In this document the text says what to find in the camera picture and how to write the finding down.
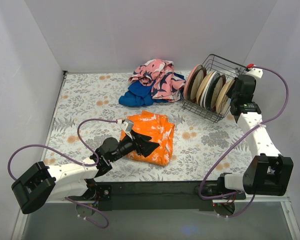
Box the red rimmed black plate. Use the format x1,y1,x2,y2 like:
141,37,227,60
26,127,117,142
210,74,226,112

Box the tan bird pattern plate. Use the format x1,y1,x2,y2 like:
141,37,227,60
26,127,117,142
215,78,235,117

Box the white blue striped plate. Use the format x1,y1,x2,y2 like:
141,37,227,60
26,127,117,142
205,72,220,110

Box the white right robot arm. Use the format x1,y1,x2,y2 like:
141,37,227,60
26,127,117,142
216,74,294,199

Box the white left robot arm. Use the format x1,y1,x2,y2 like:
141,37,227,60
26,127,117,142
11,132,160,214

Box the floral table mat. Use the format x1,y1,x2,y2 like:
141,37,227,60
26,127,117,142
43,73,252,182

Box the orange tie-dye folded shorts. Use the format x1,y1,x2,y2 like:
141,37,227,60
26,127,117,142
126,110,175,166

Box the yellow rimmed plate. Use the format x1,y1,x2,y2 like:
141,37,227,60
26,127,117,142
196,71,215,106

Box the white blue rimmed plate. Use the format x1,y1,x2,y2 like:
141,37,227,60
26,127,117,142
198,71,218,109

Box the blue cloth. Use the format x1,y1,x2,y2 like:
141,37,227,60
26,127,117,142
118,73,186,107

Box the brown rimmed cream plate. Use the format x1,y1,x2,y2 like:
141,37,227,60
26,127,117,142
189,64,207,103

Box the pink plate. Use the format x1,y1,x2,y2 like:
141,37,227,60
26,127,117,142
183,64,203,100

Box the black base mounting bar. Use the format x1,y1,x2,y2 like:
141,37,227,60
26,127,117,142
83,180,232,211

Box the pink navy patterned cloth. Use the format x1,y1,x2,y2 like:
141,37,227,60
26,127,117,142
128,59,186,103

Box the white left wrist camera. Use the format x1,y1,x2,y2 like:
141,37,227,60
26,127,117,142
120,119,134,136

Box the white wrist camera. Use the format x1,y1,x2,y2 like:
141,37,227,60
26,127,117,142
245,63,263,80
120,119,134,136

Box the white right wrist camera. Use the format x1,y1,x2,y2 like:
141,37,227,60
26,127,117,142
245,63,263,80

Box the black wire dish rack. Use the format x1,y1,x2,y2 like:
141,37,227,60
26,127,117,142
181,54,246,123

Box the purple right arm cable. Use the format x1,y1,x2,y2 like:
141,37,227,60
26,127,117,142
198,66,290,218

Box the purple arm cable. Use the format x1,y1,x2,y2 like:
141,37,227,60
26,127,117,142
7,118,123,229
198,66,290,218

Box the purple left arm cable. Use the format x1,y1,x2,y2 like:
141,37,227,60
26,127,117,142
7,118,123,229

